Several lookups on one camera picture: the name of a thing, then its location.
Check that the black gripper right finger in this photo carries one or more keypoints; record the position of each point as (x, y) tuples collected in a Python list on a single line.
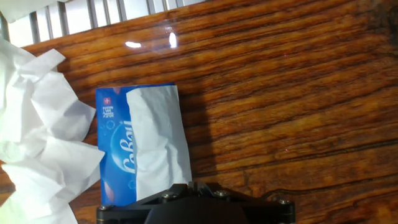
[(267, 211)]

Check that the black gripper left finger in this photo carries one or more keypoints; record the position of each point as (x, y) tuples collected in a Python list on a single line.
[(124, 211)]

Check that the crumpled white napkin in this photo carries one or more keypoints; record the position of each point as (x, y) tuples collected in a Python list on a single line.
[(31, 102), (62, 174)]

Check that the blue tissue pack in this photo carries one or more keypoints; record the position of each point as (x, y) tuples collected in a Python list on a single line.
[(112, 140)]

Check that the brown wooden board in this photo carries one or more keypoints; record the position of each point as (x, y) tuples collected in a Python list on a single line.
[(280, 109)]

